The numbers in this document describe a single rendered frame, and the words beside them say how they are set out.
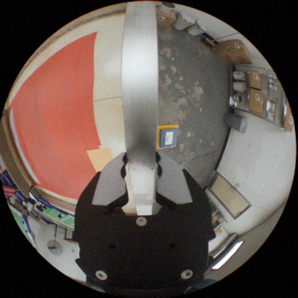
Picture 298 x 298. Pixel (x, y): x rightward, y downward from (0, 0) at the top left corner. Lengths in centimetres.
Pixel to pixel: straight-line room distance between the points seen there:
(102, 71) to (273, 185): 353
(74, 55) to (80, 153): 18
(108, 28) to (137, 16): 6
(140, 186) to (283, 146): 320
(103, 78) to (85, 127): 8
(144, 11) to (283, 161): 329
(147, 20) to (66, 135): 22
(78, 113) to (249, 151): 331
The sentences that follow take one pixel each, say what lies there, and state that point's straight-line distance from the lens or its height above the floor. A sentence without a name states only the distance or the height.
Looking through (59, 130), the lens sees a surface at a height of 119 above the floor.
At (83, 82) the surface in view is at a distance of 17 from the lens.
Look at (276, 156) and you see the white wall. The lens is 322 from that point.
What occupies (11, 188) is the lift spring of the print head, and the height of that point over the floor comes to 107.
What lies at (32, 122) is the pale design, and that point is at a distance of 31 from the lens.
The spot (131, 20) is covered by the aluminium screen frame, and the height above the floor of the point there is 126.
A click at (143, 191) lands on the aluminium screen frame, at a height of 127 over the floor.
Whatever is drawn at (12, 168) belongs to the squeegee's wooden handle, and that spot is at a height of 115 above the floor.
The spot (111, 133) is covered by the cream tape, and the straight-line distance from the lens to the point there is 15.
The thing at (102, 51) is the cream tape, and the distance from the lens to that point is 17.
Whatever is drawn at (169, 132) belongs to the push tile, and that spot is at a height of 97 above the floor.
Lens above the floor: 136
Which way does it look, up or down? 56 degrees down
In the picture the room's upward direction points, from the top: 146 degrees clockwise
